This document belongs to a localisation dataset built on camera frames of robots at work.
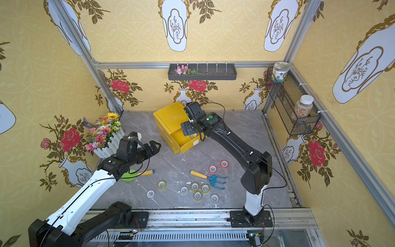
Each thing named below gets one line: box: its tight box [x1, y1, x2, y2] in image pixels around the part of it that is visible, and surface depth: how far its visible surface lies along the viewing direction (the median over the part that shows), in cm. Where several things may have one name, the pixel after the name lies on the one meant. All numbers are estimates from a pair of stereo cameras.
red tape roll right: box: [220, 159, 230, 169], surface depth 94 cm
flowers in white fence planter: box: [83, 112, 125, 158], surface depth 92 cm
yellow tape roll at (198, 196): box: [193, 191, 203, 202], surface depth 82 cm
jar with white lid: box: [291, 94, 315, 121], surface depth 66 cm
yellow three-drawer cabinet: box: [153, 101, 203, 154], surface depth 88 cm
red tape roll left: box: [208, 164, 218, 174], surface depth 92 cm
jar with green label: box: [271, 61, 291, 83], surface depth 87 cm
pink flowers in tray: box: [174, 64, 191, 76], surface depth 89 cm
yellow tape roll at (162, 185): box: [157, 180, 168, 191], surface depth 86 cm
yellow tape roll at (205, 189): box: [201, 184, 210, 194], surface depth 85 cm
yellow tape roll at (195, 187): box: [191, 182, 200, 193], surface depth 85 cm
